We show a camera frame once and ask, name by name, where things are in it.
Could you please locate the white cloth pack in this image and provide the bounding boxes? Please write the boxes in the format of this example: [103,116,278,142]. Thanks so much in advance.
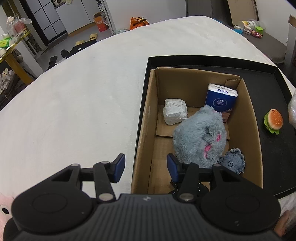
[163,98,188,126]

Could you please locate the blue tissue pack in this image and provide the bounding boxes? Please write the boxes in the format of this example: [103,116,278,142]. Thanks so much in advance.
[205,83,238,123]

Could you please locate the burger plush toy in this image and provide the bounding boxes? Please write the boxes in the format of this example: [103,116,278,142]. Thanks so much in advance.
[263,109,283,135]

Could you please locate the clear bag of white beads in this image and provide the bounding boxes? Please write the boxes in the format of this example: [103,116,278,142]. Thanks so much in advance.
[287,91,296,128]

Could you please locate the black patterned sock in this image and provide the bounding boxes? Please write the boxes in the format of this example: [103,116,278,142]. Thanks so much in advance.
[170,180,209,196]

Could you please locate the brown cardboard box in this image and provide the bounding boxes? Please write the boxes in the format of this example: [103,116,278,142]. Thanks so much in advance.
[131,67,263,194]

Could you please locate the grey fluffy plush toy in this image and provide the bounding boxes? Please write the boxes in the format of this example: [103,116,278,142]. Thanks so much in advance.
[173,105,227,168]

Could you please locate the small denim plush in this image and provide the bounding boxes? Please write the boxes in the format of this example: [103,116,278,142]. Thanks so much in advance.
[218,148,245,175]

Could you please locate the black shallow tray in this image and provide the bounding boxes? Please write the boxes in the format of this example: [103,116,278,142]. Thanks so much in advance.
[136,55,295,198]

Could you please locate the yellow slippers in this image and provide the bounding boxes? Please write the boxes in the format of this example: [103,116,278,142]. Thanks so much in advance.
[75,33,99,46]

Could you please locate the orange bag on floor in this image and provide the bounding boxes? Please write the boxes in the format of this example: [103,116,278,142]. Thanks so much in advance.
[129,17,149,30]

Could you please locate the orange cardboard box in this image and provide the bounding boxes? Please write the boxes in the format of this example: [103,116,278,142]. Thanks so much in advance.
[94,12,108,32]

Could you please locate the grey bench mat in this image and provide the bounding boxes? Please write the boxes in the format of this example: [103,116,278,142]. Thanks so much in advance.
[230,26,286,65]

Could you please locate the yellow table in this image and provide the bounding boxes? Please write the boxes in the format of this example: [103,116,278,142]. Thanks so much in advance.
[1,31,34,85]

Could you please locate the green cup toy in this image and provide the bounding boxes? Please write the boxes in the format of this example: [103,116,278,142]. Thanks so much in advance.
[255,26,263,34]

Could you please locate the clear glass jar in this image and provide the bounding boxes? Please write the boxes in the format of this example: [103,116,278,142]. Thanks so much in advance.
[6,16,26,42]

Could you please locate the brown board against wall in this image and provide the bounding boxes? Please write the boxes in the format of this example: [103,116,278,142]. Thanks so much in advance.
[227,0,258,25]

